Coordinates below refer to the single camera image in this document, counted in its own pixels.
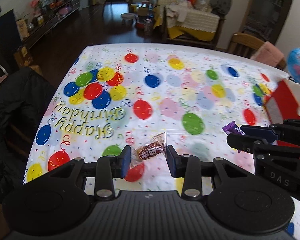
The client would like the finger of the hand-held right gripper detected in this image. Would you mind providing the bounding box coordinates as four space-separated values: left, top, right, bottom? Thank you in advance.
226 134 263 153
240 119 300 146

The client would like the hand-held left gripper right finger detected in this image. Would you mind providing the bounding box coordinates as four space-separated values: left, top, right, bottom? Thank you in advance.
166 145 253 200

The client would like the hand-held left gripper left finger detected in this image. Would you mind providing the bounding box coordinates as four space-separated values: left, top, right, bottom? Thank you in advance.
44 145 132 200

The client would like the purple candy wrapper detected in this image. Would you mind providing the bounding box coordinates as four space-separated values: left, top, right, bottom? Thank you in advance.
222 121 246 154

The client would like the brown candy wrapper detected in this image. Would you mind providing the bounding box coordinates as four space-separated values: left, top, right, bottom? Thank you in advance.
130 132 167 169

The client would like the red cardboard box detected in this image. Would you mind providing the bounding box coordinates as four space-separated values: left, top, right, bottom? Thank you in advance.
264 79 300 147

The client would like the balloon print tablecloth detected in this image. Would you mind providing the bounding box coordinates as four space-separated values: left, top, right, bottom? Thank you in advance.
22 43 300 238

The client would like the wooden chair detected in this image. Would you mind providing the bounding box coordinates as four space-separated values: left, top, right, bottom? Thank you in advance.
227 32 288 70

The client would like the sofa with cream cover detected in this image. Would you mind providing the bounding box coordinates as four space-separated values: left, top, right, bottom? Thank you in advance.
152 0 227 49

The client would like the black jacket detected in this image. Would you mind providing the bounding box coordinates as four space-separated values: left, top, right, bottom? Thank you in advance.
0 66 58 203

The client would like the small round stool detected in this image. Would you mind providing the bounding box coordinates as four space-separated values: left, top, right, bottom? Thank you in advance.
121 12 139 25

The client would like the brown cardboard box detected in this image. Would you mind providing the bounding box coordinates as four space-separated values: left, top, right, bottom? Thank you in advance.
14 45 32 68

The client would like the dark tv cabinet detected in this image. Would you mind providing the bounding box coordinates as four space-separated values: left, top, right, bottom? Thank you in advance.
15 0 82 50

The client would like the yellow carton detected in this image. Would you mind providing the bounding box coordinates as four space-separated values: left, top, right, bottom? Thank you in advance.
16 19 29 39

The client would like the pink flower bouquet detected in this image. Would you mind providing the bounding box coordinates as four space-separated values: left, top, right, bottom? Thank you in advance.
30 0 40 15

